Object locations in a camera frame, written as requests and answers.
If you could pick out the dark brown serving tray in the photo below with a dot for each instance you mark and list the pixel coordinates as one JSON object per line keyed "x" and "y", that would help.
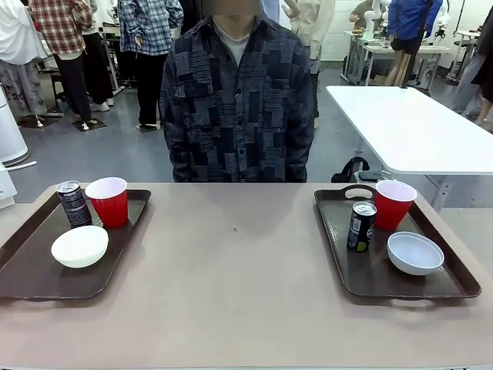
{"x": 369, "y": 277}
{"x": 31, "y": 277}

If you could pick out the black can with green label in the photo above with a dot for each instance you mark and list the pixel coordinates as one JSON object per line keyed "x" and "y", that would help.
{"x": 360, "y": 231}

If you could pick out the seated person in background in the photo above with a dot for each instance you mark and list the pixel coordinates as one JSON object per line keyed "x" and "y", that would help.
{"x": 360, "y": 11}

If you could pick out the white air purifier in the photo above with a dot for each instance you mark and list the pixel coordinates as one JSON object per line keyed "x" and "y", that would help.
{"x": 11, "y": 131}

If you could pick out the grey chair seat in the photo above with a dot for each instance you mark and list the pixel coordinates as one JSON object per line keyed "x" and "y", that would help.
{"x": 379, "y": 176}

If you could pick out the black drink can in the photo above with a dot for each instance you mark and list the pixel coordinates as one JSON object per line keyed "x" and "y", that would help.
{"x": 75, "y": 208}

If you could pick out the mannequin in beige jacket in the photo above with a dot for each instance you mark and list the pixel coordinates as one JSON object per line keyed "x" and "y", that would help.
{"x": 317, "y": 23}

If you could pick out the black backpack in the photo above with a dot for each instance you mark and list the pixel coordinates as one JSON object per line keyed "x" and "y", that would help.
{"x": 348, "y": 171}

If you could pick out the person's right forearm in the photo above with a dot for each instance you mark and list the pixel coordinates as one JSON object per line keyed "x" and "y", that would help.
{"x": 173, "y": 154}

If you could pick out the person in grey trousers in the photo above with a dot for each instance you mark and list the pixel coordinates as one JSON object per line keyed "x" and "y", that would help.
{"x": 471, "y": 77}

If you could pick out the person's left forearm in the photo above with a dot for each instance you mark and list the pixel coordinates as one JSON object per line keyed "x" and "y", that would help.
{"x": 298, "y": 154}

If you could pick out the white background work table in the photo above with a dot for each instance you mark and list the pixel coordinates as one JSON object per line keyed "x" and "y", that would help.
{"x": 385, "y": 50}

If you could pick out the red plastic cup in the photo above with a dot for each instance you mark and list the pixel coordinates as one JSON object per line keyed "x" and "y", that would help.
{"x": 111, "y": 212}
{"x": 393, "y": 216}

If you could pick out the person in patchwork shirt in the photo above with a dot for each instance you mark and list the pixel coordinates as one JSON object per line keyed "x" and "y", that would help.
{"x": 235, "y": 108}

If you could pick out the mannequin in blue plaid shirt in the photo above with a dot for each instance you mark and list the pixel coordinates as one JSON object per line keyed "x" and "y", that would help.
{"x": 148, "y": 27}

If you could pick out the mannequin in white grey clothes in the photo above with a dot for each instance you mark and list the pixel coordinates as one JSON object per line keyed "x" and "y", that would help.
{"x": 15, "y": 46}

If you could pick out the white box device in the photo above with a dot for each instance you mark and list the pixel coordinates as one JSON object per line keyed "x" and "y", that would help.
{"x": 5, "y": 189}

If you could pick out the white folding table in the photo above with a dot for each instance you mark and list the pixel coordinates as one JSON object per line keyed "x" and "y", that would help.
{"x": 404, "y": 123}

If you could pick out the mannequin in black trousers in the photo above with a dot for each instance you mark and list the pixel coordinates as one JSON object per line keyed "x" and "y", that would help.
{"x": 98, "y": 69}

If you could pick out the mannequin in red plaid shirt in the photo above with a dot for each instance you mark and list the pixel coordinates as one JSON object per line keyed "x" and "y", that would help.
{"x": 61, "y": 27}

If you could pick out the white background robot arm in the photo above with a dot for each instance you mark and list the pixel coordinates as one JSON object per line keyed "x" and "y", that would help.
{"x": 371, "y": 19}

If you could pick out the white plastic bowl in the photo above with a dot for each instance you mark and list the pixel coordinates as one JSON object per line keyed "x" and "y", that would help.
{"x": 414, "y": 254}
{"x": 79, "y": 248}

